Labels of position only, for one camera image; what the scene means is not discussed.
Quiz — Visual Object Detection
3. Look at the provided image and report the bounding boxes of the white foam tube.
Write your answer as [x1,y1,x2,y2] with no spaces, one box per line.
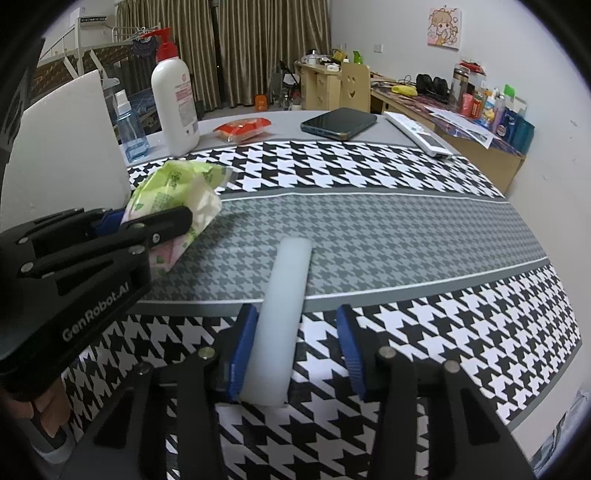
[240,237,315,409]

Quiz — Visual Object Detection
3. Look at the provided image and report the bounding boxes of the cartoon wall poster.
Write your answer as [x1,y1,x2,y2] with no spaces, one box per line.
[427,7,462,49]

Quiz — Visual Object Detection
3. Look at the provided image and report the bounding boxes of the white remote control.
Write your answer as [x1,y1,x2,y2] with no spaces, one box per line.
[384,111,455,160]

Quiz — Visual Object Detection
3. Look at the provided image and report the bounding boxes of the dark smartphone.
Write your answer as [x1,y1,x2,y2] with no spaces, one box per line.
[301,107,378,141]

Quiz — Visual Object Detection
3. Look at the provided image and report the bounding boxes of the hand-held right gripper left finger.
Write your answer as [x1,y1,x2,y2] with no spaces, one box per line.
[60,302,259,480]

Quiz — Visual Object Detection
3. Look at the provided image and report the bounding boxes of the cluster of toiletry bottles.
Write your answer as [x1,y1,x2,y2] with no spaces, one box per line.
[450,60,536,155]

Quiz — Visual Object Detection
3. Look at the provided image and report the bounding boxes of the wooden desk with patterned cover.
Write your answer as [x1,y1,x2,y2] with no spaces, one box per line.
[369,83,527,195]

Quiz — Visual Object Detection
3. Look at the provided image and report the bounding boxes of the wooden chair with smiley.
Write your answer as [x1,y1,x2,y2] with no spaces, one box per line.
[340,62,372,114]

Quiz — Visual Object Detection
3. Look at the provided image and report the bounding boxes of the houndstooth tablecloth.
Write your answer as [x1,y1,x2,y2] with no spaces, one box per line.
[60,111,583,480]

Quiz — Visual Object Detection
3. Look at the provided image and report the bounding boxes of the wooden desk with drawers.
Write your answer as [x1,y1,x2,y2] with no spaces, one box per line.
[294,60,343,112]

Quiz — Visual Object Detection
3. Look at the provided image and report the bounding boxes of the black headphones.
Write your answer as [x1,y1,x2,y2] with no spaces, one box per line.
[416,74,448,97]

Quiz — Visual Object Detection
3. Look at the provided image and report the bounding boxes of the white lotion bottle red pump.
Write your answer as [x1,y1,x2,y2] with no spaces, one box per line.
[139,28,200,157]

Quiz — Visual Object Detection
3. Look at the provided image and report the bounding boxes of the green tissue packet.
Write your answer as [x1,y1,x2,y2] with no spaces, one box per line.
[121,159,234,273]

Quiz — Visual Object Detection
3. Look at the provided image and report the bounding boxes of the white metal bunk bed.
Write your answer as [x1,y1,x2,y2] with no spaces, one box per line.
[34,39,112,88]
[104,25,158,121]

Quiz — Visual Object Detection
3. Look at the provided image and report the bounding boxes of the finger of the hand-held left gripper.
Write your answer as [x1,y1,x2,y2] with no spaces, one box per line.
[16,205,194,283]
[0,208,127,259]

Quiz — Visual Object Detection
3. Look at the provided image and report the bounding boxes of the brown curtain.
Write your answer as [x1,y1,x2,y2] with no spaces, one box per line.
[115,0,220,112]
[217,0,333,109]

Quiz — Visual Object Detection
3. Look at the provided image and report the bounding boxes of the white printed papers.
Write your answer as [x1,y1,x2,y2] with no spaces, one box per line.
[422,104,497,148]

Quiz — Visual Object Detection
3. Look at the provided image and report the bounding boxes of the white air conditioner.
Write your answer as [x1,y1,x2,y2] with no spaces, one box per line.
[69,7,116,31]

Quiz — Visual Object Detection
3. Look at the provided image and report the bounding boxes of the blue spray bottle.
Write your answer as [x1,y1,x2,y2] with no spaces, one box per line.
[113,90,151,162]

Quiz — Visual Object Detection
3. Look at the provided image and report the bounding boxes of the person's left hand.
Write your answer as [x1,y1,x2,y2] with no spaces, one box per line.
[25,376,75,450]

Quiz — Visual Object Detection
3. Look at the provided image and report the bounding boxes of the white foam box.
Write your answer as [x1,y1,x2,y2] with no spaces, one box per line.
[0,69,132,232]

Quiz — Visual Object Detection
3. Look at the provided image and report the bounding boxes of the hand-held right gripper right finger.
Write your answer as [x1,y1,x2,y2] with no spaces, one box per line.
[336,305,536,480]

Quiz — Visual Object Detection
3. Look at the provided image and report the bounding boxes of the black folded trolley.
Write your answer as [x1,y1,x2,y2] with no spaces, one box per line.
[268,60,301,109]

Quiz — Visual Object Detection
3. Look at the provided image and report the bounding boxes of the red snack packet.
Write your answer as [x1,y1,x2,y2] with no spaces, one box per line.
[213,117,272,143]

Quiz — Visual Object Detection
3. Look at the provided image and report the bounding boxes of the blue bedding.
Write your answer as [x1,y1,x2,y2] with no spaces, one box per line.
[128,90,158,121]

